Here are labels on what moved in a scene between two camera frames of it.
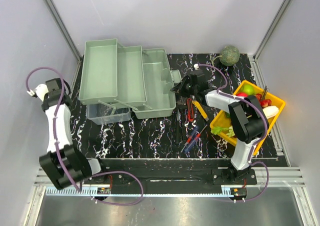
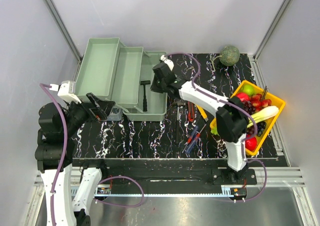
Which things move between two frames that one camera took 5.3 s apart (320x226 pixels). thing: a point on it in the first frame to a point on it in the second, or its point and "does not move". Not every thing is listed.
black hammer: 178,105 does not move
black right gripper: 179,89 to 154,87
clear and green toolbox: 117,80 does not move
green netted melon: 230,55 does not move
